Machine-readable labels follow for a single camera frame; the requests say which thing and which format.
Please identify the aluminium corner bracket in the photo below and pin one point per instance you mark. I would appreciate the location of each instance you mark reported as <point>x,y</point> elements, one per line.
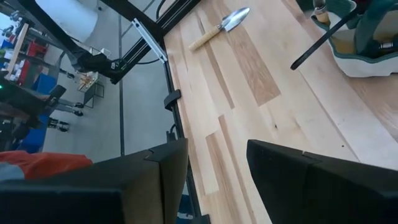
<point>149,40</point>

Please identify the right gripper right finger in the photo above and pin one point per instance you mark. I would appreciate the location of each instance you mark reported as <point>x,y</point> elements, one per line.
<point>326,193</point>

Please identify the blue bin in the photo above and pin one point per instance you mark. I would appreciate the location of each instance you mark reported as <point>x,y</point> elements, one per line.
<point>43,83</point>

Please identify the black metal table frame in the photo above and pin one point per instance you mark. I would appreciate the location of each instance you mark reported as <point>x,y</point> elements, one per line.
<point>133,14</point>

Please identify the cream green gardening bag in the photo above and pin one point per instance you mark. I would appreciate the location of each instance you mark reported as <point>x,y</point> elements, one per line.
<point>367,67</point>

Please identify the black table edge clamp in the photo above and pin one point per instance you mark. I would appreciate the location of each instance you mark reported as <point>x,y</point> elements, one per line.
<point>172,99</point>

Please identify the thin black rod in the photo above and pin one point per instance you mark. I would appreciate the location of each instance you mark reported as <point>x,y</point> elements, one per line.
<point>323,39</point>

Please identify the green pruning shears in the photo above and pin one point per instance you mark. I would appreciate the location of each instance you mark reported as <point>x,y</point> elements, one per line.
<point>365,34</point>

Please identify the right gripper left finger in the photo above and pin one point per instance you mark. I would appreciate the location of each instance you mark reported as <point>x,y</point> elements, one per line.
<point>109,193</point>

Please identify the orange red fabric item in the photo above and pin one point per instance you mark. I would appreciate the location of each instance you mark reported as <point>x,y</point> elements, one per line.
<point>46,165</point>

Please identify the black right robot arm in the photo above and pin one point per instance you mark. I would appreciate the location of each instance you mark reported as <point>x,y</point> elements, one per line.
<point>21,99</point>

